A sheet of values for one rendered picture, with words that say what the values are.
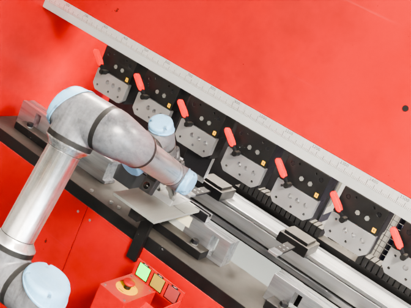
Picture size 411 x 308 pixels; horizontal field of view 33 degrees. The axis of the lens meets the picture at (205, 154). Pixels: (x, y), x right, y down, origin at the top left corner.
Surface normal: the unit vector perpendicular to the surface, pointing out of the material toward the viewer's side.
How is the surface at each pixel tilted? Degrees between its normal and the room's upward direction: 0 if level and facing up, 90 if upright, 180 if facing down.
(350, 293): 90
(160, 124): 40
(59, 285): 8
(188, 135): 90
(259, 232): 90
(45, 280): 8
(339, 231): 90
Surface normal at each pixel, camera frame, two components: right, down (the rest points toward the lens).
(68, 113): -0.32, -0.13
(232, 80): -0.52, 0.07
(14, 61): 0.76, 0.48
